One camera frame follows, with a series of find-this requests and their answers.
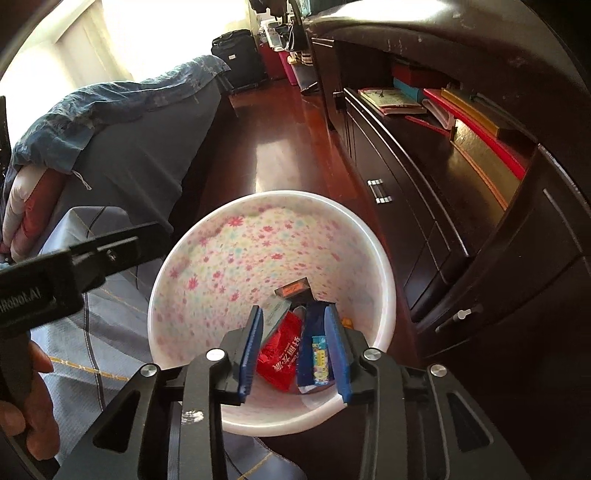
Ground books on cabinet shelf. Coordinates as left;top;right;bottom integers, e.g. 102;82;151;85
422;87;529;182

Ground red storage box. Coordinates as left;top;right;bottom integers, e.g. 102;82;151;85
257;44;283;80

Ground teal box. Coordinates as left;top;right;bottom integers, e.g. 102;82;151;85
392;77;433;104

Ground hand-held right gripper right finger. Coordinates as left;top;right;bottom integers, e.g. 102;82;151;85
323;305;527;480

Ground dark red box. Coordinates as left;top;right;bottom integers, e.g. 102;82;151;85
390;63;445;85

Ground blue patterned blanket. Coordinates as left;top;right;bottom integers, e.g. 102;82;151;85
10;54;232;178

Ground pink and red pillow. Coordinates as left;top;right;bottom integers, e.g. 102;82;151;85
0;164;64;261

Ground pink storage box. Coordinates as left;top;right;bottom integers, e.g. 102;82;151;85
277;50;300;87

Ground black and orange packet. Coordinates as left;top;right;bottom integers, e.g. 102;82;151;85
273;278;315;306

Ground dark wooden cabinet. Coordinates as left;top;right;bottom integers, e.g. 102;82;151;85
307;14;591;480

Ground metal drawer handle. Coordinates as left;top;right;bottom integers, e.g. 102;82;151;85
367;179;394;205

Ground white flower-print bin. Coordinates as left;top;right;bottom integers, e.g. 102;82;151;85
148;191;399;435

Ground gold flat box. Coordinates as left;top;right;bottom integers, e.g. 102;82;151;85
449;119;522;224

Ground person's left hand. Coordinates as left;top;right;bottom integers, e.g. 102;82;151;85
0;340;62;459

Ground dark blue wrapper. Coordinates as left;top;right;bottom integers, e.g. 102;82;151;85
295;301;337;396

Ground grey bed sheet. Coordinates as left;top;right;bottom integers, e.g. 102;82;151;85
58;76;234;236

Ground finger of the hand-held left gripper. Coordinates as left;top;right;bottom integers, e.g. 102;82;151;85
69;220;175;294

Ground grey packet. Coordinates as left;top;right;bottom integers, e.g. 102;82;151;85
260;295;293;348

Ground beige illustrated book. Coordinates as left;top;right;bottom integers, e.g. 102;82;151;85
359;87;428;116

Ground black door handle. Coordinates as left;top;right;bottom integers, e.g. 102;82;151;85
435;306;484;334

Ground black suitcase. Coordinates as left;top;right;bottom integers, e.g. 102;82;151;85
211;29;269;94

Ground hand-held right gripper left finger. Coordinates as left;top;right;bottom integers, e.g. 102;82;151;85
55;305;264;480

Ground red wrapper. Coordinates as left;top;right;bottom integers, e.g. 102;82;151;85
255;311;306;394

